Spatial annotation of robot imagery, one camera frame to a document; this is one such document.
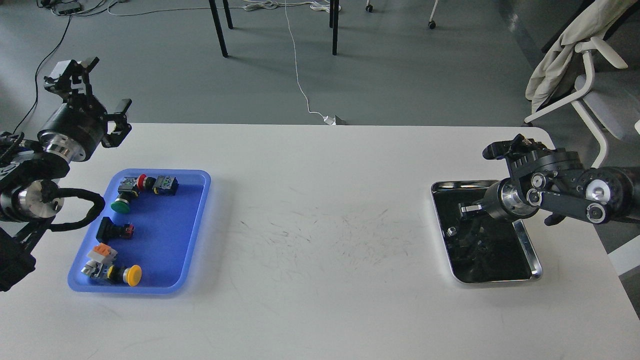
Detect black table leg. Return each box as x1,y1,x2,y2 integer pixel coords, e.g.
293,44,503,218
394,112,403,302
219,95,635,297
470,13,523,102
329,0,340,56
208,0,229,59
222,0,234,30

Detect orange grey contact block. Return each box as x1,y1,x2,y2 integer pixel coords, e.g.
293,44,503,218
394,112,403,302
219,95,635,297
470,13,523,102
87,243,118,264

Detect blue plastic tray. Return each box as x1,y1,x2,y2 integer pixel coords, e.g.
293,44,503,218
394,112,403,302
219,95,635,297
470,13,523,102
67,168,211,296

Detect white floor cable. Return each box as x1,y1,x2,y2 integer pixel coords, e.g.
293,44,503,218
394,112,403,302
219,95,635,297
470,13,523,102
242,0,347,126

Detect black table leg right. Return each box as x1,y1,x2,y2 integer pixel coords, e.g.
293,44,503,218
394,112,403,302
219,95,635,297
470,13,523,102
329,0,340,56

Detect beige cloth on chair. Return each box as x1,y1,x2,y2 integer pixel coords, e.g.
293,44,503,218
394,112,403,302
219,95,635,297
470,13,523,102
525,0,636,114

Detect yellow push button switch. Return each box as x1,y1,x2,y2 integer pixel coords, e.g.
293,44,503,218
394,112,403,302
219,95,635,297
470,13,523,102
81,260,143,287

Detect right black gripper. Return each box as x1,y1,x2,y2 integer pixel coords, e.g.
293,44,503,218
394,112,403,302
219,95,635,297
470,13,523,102
460,178,538,223

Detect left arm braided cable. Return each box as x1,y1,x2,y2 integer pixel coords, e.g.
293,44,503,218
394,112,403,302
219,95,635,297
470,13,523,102
42,181,106,233

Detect black power strip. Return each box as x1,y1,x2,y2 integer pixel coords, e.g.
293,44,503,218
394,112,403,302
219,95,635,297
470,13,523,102
54,1,83,16

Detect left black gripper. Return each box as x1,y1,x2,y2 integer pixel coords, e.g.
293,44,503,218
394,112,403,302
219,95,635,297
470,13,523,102
38,56,133,163

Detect green push button switch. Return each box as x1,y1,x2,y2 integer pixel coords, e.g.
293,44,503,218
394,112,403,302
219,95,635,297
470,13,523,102
110,190,138,214

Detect white chair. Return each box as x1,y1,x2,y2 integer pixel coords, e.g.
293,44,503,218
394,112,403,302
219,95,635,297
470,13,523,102
524,36,640,168

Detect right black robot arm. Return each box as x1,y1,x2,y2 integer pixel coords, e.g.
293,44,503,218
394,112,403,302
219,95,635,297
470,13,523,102
459,134,640,226

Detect stainless steel tray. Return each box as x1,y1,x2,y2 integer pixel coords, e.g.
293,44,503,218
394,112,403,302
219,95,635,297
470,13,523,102
430,180,543,285

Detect black table leg rear left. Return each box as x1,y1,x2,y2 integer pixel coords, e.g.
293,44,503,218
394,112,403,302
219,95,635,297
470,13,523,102
222,0,234,30

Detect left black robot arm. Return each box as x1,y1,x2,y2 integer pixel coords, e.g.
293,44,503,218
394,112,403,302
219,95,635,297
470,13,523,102
0,56,132,292

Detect red push button switch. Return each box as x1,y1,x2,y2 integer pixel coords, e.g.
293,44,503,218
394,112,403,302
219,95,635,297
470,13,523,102
118,174,179,198

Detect black red selector switch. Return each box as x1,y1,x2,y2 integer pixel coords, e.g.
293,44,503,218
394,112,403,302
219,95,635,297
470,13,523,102
95,216,135,244

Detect black floor cable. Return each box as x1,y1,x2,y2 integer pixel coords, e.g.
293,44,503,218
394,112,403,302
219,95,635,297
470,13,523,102
9,0,126,136

